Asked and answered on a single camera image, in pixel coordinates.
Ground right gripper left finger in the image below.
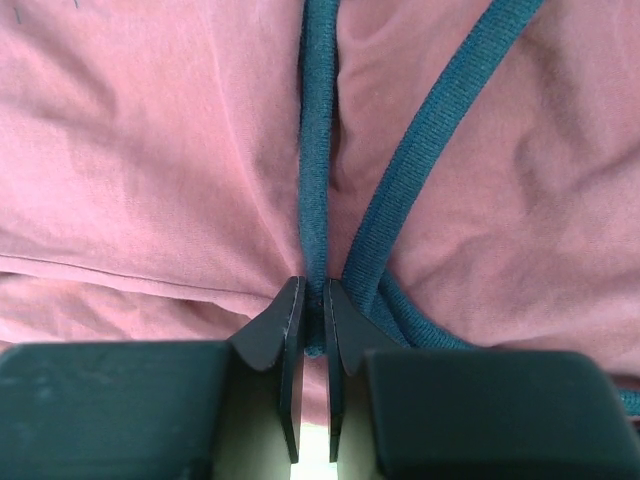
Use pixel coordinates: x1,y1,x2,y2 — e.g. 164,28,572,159
1,277,306,479

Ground red tank top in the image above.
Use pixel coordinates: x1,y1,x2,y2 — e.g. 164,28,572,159
1,1,639,425

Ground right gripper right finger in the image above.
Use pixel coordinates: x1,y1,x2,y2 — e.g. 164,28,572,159
324,280,639,479

